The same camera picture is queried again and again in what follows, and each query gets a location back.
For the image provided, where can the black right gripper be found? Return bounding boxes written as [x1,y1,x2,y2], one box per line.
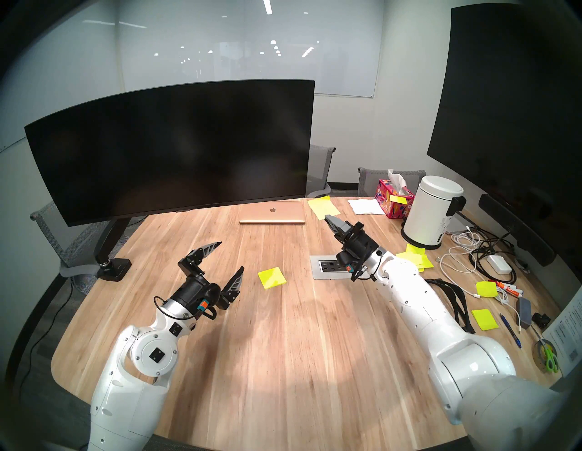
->
[324,215,381,281]

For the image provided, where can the yellow sticky note pad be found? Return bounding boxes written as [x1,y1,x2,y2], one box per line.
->
[257,267,287,290]

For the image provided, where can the rose gold laptop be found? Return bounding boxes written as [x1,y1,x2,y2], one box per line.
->
[239,201,306,225]

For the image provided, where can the grey mesh office chair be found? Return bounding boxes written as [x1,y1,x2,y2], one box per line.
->
[357,167,426,198]
[306,145,336,199]
[30,200,148,296]

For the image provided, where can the blue pen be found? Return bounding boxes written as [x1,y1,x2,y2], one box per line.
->
[499,313,522,349]

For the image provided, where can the colourful tissue box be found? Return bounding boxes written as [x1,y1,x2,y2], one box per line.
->
[375,179,415,220]

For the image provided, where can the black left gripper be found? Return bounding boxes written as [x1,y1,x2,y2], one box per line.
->
[171,241,245,319]

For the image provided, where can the white charging cable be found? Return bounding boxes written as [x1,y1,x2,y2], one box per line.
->
[437,248,521,335]

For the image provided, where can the black looped cable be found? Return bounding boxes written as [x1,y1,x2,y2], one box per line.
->
[468,225,519,285]

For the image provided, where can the printed white paper sheet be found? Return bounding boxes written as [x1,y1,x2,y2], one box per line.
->
[542,286,582,378]

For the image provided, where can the green handled scissors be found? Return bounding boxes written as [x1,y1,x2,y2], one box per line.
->
[532,339,557,371]

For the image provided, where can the black monitor stand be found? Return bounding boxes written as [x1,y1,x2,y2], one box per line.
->
[93,218,132,281]

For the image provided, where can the loose yellow sticky notes pile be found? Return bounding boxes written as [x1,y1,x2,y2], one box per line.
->
[396,243,435,272]

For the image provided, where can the white coiled cable bundle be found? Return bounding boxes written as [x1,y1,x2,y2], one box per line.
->
[448,231,482,248]

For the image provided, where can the glass wall whiteboard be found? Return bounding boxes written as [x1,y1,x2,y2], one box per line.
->
[116,0,386,99]

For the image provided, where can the white paper napkin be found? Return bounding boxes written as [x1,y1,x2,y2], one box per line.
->
[348,198,386,215]

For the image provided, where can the black frame stand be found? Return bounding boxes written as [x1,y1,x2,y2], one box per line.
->
[427,278,476,336]

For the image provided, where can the small yellow sticky pad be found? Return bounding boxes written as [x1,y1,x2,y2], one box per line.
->
[471,309,500,331]

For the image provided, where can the white pedal bin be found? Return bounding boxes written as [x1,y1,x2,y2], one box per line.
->
[401,175,467,250]

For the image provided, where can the curved black monitor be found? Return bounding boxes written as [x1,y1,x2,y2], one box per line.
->
[24,80,316,227]

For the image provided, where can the single yellow sticky note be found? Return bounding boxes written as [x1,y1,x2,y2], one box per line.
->
[307,195,341,221]

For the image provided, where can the large black wall screen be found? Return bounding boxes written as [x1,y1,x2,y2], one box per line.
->
[426,2,582,273]

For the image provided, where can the grey table socket box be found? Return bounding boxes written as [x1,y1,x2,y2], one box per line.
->
[310,255,360,280]

